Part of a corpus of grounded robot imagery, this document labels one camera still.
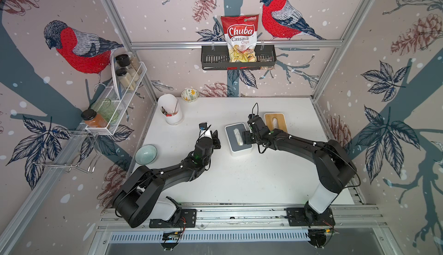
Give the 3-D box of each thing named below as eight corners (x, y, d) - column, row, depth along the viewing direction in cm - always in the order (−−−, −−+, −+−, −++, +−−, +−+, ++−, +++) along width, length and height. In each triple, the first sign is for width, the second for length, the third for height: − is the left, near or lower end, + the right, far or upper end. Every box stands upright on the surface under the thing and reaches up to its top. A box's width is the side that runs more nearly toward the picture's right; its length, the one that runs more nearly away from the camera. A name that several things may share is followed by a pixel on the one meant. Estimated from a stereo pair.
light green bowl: (135, 167, 91) (130, 163, 87) (141, 148, 98) (138, 144, 94) (156, 167, 91) (153, 163, 87) (161, 148, 98) (158, 144, 94)
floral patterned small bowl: (181, 102, 121) (180, 98, 118) (183, 92, 128) (182, 88, 125) (197, 102, 121) (196, 98, 118) (199, 92, 128) (198, 88, 124)
